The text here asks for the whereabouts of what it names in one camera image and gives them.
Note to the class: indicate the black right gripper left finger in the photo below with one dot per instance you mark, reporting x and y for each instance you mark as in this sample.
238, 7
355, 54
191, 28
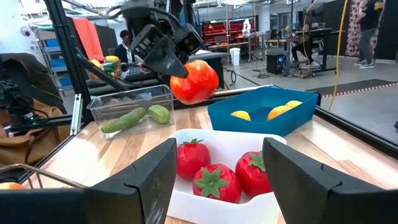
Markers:
93, 205

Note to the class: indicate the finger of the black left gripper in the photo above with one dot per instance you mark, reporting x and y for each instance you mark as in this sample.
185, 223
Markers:
169, 63

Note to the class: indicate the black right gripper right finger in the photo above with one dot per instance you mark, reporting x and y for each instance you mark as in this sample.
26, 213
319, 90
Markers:
326, 202

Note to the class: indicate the orange toy bell pepper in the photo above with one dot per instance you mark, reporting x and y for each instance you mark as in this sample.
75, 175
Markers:
194, 82

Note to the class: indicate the short green toy cucumber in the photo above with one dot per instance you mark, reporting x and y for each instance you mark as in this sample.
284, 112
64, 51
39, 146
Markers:
159, 114

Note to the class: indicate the long green toy cucumber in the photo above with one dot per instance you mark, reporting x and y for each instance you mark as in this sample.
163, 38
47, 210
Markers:
124, 120

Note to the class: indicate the red toy tomato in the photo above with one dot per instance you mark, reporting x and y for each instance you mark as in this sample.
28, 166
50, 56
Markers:
216, 186
192, 158
252, 175

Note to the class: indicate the orange toy citrus fruit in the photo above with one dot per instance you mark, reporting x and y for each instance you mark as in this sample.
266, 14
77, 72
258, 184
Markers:
278, 112

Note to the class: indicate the small yellow toy lemon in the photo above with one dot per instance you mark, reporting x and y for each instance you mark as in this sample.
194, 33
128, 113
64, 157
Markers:
293, 103

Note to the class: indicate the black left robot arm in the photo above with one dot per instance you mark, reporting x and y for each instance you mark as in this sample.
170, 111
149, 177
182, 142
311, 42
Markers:
146, 12

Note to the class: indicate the box of toy produce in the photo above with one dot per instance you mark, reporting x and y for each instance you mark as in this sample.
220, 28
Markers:
107, 67

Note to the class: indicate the person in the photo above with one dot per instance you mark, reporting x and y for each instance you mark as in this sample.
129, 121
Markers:
124, 49
368, 32
303, 46

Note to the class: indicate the clear plastic bin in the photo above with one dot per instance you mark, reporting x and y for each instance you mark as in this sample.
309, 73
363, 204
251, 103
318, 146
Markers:
130, 96

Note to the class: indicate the orange cloth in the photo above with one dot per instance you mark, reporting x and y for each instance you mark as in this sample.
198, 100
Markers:
88, 35

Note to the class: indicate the white trash bin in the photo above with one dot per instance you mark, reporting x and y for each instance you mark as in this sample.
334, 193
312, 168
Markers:
235, 56

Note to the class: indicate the red storage shelving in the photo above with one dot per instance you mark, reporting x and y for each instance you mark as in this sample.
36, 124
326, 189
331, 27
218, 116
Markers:
230, 31

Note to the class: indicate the brown bag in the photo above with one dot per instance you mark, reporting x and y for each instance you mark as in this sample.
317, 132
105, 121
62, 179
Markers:
31, 137

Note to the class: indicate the silver mounting plate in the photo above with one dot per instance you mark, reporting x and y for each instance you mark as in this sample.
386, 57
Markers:
76, 113

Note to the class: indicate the white plastic bin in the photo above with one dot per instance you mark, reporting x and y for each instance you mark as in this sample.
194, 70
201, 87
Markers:
227, 143

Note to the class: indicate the shelf with blue bins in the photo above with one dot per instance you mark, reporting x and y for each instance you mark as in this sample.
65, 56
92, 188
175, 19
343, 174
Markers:
51, 62

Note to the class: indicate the teal plastic bin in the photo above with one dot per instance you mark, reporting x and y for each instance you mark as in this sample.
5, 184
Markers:
248, 127

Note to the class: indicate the small black computer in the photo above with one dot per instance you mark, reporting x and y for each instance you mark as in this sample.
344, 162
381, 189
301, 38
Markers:
276, 63

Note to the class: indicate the black striped-edge floor mat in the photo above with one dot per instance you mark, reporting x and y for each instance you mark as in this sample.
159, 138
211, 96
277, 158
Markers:
351, 87

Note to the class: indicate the dark jacket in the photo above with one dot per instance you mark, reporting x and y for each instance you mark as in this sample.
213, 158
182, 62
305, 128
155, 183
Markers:
28, 77

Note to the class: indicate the patterned curtain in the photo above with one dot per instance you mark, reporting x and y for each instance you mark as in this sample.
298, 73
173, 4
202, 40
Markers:
354, 28

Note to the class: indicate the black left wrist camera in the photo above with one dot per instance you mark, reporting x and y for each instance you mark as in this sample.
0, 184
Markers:
190, 39

